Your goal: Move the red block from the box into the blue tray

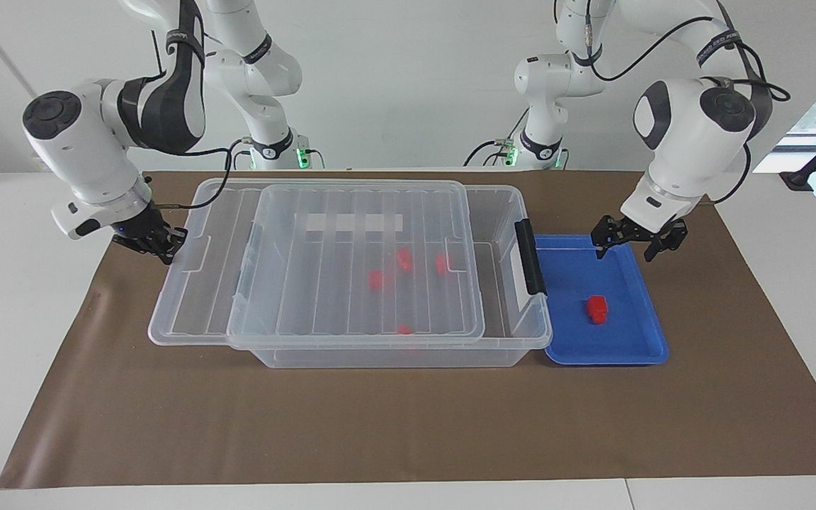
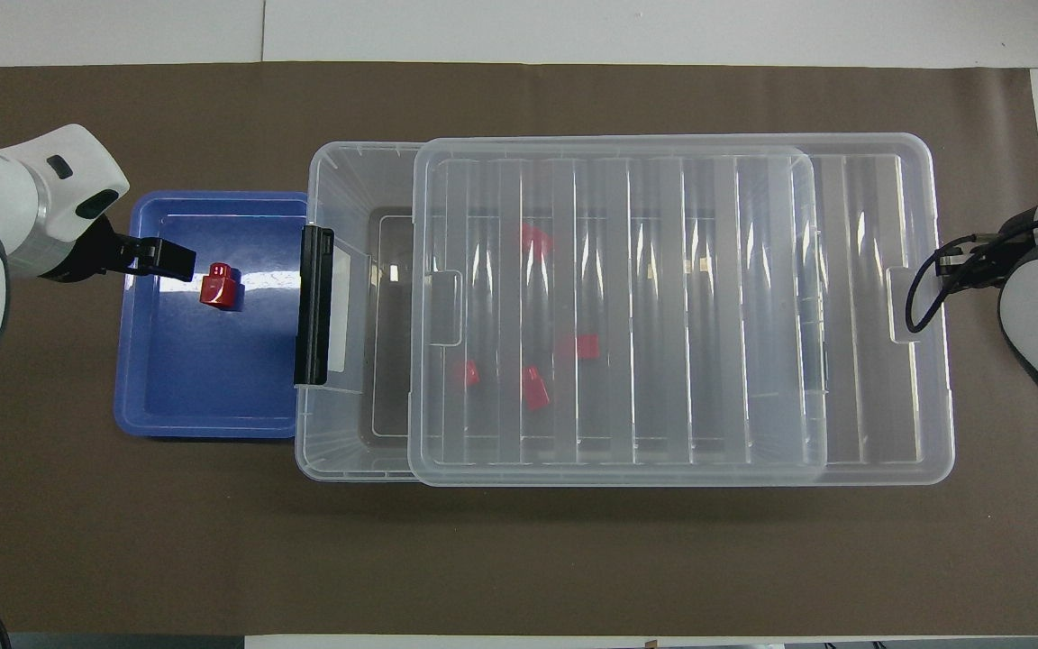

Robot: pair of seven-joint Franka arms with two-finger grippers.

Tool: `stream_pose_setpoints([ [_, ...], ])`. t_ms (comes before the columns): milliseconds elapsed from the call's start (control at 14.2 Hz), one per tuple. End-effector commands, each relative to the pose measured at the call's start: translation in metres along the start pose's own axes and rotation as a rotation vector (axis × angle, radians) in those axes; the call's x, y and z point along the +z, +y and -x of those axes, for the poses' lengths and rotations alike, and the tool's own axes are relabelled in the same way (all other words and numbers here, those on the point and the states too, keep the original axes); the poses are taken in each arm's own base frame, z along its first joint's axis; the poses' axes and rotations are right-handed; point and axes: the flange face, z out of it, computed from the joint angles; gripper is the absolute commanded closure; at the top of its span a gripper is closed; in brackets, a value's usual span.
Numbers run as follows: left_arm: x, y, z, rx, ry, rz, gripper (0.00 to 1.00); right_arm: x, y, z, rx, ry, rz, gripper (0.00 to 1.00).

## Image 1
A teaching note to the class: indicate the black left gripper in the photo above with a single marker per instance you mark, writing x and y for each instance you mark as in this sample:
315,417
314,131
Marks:
645,234

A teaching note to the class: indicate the brown table mat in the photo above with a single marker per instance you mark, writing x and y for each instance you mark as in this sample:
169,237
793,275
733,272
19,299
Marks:
408,425

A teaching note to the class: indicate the white label strip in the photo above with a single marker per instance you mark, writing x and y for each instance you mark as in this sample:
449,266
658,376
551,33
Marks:
323,222

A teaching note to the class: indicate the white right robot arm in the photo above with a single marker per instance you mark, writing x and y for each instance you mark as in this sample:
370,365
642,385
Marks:
82,156

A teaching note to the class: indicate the red block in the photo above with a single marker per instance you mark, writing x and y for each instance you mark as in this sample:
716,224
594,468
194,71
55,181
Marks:
404,258
375,280
597,309
404,329
442,263

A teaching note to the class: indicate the black box latch clip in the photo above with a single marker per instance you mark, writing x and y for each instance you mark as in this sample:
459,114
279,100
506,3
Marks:
530,258

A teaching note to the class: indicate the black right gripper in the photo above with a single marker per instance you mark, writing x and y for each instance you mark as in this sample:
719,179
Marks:
142,228

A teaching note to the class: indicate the blue plastic tray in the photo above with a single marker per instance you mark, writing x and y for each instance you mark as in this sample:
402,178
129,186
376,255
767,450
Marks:
578,340

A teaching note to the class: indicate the clear ribbed plastic lid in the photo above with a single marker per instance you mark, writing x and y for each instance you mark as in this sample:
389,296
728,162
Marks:
351,283

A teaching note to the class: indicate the clear plastic storage box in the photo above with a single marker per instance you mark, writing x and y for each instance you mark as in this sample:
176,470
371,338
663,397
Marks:
380,358

